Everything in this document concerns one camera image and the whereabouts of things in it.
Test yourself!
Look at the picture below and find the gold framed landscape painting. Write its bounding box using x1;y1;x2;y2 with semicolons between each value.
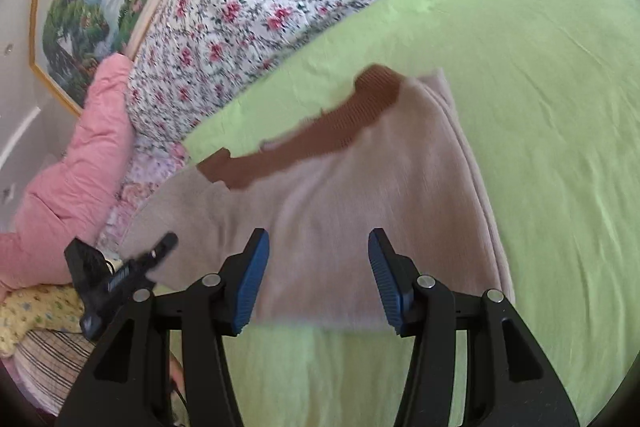
27;0;261;118

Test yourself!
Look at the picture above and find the beige knit sweater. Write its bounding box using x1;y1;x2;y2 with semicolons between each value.
117;64;516;333

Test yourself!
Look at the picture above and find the yellow cartoon print cloth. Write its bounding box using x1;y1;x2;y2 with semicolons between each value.
0;284;86;358

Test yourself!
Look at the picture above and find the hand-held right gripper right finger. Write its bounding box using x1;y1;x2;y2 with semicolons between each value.
367;228;581;427

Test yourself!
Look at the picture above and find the green bed sheet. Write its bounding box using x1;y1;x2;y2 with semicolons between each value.
182;0;640;427

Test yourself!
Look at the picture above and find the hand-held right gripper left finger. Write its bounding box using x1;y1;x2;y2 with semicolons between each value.
55;228;271;427

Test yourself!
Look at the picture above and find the plaid cloth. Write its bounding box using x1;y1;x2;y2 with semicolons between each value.
10;332;98;413

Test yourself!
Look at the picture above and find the pastel floral cloth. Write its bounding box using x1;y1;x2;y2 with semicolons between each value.
97;142;193;258

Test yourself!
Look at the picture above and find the pink quilt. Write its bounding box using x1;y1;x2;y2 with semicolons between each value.
0;54;136;288

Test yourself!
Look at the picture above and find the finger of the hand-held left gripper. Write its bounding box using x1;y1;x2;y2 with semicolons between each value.
127;232;180;280

